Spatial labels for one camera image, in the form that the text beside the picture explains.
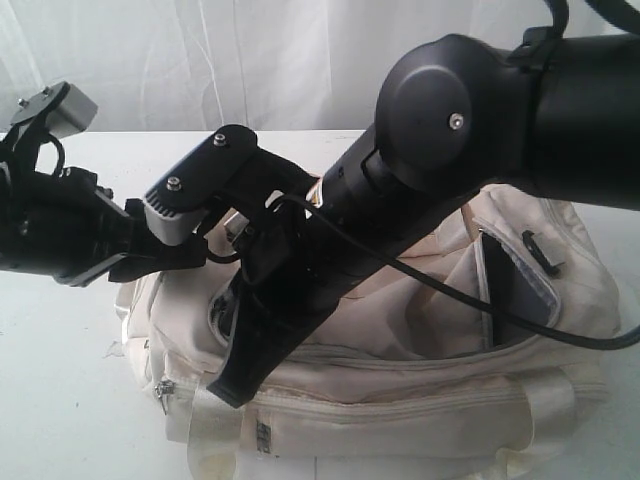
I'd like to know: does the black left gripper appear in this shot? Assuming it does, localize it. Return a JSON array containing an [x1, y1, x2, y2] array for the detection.
[[1, 167, 207, 287]]

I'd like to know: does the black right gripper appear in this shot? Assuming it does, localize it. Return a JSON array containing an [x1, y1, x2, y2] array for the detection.
[[207, 199, 400, 406]]

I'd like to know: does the cream fabric duffel bag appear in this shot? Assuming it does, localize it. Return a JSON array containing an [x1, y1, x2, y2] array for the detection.
[[115, 185, 621, 479]]

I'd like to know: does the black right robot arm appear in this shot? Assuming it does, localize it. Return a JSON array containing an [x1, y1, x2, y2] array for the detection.
[[208, 35, 639, 407]]

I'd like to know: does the clear tape scrap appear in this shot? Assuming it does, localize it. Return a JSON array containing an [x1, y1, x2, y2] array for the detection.
[[102, 340, 125, 359]]

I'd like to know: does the white backdrop curtain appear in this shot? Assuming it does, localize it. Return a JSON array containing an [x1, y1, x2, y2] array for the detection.
[[0, 0, 640, 134]]

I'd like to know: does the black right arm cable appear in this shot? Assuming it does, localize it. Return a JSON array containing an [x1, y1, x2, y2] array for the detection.
[[204, 0, 640, 351]]

